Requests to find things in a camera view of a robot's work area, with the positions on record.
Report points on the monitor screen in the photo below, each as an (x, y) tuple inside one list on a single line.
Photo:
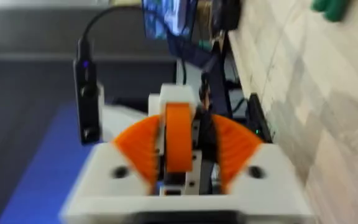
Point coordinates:
[(169, 18)]

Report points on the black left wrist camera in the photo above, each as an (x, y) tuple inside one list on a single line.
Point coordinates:
[(87, 102)]

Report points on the white orange right gripper right finger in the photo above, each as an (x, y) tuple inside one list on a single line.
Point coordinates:
[(259, 177)]

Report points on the white orange right gripper left finger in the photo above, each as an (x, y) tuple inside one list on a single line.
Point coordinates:
[(126, 174)]

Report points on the finger of the white orange left gripper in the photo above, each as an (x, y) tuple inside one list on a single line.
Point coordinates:
[(179, 140)]

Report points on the finger of the bare white left gripper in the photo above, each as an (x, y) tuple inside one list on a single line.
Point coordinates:
[(195, 168)]

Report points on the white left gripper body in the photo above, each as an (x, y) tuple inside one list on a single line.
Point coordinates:
[(120, 119)]

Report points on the green toy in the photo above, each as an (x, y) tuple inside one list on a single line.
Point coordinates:
[(331, 7)]

